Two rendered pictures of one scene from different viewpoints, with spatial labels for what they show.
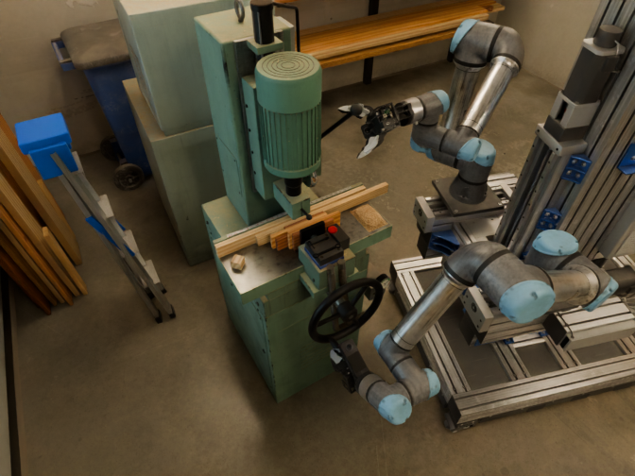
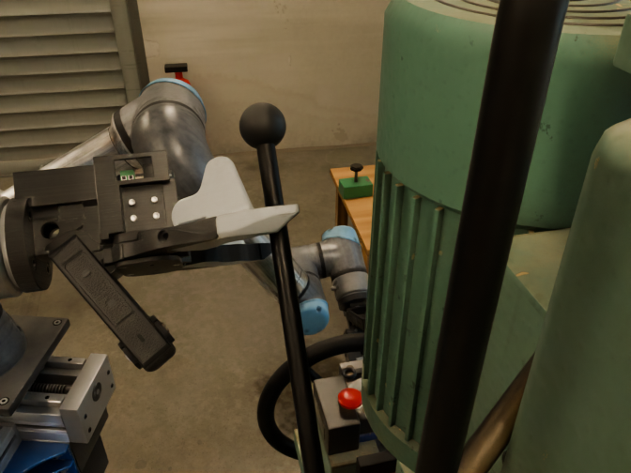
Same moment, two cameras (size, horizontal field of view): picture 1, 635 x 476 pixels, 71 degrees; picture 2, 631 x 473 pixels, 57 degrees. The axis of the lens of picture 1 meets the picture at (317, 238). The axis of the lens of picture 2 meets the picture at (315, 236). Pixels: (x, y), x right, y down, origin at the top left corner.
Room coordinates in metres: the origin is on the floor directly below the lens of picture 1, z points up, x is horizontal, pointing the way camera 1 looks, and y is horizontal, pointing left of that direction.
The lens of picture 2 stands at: (1.47, 0.06, 1.57)
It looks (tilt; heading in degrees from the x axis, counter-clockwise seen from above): 33 degrees down; 198
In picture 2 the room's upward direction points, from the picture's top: straight up
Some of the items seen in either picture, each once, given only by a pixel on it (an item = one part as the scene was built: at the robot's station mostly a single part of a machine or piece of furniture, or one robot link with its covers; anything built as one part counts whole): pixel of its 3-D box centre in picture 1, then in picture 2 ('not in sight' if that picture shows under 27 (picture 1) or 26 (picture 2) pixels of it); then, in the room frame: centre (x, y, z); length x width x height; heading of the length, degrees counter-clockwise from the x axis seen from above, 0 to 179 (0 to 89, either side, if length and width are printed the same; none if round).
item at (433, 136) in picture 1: (428, 134); not in sight; (1.24, -0.36, 1.22); 0.11 x 0.08 x 0.11; 55
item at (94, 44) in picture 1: (133, 106); not in sight; (2.67, 1.23, 0.48); 0.64 x 0.54 x 0.97; 121
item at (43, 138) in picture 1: (111, 235); not in sight; (1.39, 0.93, 0.58); 0.27 x 0.25 x 1.16; 120
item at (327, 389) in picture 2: (328, 245); (366, 396); (0.97, -0.04, 0.99); 0.13 x 0.11 x 0.06; 121
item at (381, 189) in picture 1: (325, 212); not in sight; (1.19, -0.03, 0.92); 0.55 x 0.02 x 0.04; 121
